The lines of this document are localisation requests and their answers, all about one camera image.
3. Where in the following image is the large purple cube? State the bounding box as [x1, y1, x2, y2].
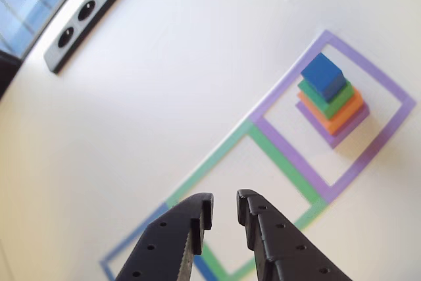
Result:
[295, 100, 371, 149]

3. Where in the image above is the large orange cube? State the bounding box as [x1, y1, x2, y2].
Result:
[297, 86, 365, 136]

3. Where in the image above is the medium green cube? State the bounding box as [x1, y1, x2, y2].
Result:
[297, 78, 355, 120]

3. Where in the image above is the small blue cube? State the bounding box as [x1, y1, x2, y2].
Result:
[301, 52, 346, 103]

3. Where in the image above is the flat black board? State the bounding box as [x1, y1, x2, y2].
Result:
[43, 0, 149, 76]

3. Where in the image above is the blue square tape frame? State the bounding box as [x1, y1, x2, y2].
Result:
[99, 202, 218, 281]

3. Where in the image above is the green square tape frame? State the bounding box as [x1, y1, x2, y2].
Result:
[164, 119, 330, 280]

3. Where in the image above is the purple square tape frame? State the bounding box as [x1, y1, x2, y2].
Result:
[249, 29, 418, 205]

